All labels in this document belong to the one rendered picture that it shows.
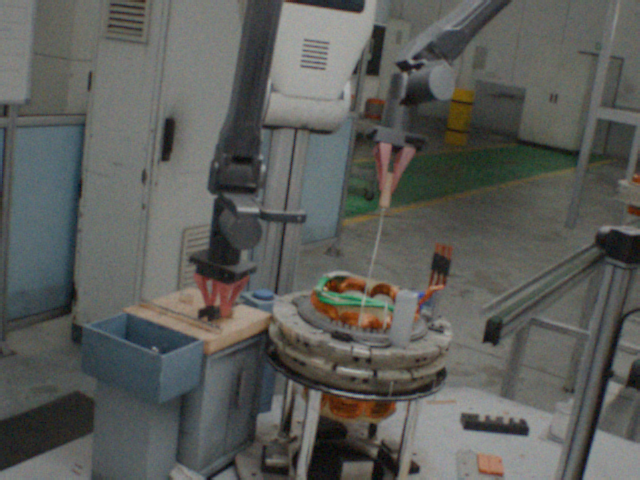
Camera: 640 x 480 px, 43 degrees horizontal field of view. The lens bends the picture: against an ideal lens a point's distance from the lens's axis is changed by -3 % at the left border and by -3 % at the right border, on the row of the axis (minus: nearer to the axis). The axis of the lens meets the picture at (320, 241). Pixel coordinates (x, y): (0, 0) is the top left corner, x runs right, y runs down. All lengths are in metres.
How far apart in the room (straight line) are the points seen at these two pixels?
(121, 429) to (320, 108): 0.81
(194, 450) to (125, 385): 0.19
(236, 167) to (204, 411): 0.42
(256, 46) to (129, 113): 2.39
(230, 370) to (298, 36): 0.71
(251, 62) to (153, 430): 0.61
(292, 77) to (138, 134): 1.91
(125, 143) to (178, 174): 0.27
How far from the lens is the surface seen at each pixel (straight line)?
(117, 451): 1.45
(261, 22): 1.29
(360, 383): 1.38
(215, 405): 1.48
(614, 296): 1.09
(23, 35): 3.62
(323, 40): 1.79
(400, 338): 1.37
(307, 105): 1.80
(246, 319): 1.49
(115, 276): 3.81
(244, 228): 1.30
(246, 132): 1.33
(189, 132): 3.70
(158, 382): 1.32
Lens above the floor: 1.57
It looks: 14 degrees down
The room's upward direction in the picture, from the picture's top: 8 degrees clockwise
